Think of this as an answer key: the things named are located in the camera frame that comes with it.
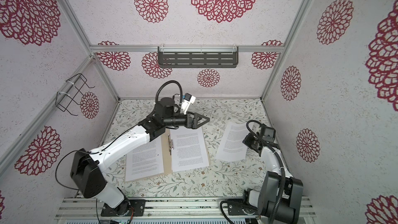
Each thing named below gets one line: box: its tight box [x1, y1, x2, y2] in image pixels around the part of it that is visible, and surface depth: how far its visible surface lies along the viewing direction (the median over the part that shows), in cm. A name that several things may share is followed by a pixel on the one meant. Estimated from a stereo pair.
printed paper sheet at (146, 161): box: [125, 135, 165, 182], surface depth 89 cm
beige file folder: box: [160, 127, 212, 174], surface depth 93 cm
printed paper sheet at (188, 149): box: [169, 126, 210, 173], surface depth 94 cm
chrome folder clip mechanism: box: [167, 134, 175, 156], surface depth 96 cm
